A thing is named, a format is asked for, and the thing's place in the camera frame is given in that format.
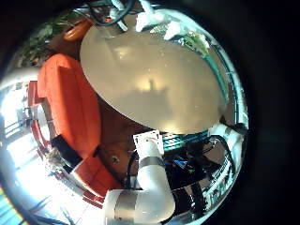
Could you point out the white flower bouquet green leaves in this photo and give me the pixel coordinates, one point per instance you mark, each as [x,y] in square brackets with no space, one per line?
[194,42]

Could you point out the orange sofa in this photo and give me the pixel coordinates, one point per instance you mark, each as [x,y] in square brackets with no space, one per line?
[72,103]

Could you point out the black sofa cushion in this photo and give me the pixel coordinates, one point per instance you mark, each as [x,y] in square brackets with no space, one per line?
[65,151]

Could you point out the orange plant pot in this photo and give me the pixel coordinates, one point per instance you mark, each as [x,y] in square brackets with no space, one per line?
[77,30]

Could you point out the red armchair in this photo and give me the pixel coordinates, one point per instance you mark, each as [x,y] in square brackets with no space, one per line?
[33,93]

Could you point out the green leafy potted plant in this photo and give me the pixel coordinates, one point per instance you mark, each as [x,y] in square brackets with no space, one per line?
[37,47]

